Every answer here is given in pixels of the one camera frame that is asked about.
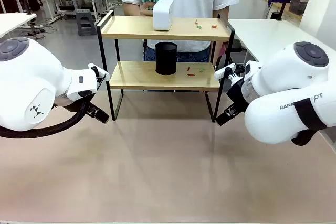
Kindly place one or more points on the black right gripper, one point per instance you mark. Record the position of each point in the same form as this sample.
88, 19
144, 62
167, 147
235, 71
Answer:
239, 95

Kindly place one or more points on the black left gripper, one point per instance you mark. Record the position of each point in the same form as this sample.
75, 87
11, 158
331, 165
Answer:
76, 104

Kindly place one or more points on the white plastic socket box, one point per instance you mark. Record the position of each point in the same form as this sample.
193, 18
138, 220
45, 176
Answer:
162, 14

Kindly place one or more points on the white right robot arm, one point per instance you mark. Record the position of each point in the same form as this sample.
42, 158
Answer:
288, 82

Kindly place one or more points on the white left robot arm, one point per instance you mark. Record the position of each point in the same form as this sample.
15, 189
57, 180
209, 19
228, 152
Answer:
29, 82

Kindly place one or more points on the person right forearm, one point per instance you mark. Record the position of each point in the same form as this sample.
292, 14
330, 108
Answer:
131, 9

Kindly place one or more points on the person right hand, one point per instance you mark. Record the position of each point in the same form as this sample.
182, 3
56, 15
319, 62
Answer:
146, 9

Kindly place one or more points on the black mesh pen holder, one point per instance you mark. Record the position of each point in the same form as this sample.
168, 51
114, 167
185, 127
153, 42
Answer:
166, 58

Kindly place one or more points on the grey plastic step stool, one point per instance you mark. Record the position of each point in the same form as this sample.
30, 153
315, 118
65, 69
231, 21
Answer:
86, 22

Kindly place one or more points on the light wooden table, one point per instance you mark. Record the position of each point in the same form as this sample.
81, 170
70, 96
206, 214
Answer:
283, 10

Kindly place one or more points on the white side table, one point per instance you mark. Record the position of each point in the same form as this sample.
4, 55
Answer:
13, 22

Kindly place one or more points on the black mesh basket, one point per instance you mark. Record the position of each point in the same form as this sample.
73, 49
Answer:
298, 5

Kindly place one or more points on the black backpack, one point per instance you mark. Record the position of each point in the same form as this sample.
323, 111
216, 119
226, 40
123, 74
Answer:
34, 1

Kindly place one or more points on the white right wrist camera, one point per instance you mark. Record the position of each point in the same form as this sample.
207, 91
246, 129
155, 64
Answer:
223, 72

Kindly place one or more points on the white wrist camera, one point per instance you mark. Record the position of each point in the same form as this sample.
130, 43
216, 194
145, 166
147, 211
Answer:
98, 70
223, 72

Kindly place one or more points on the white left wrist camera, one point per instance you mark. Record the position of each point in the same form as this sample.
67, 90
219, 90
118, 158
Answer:
98, 70

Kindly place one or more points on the wooden two-tier shelf black frame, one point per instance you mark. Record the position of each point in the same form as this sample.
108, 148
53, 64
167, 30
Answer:
162, 35

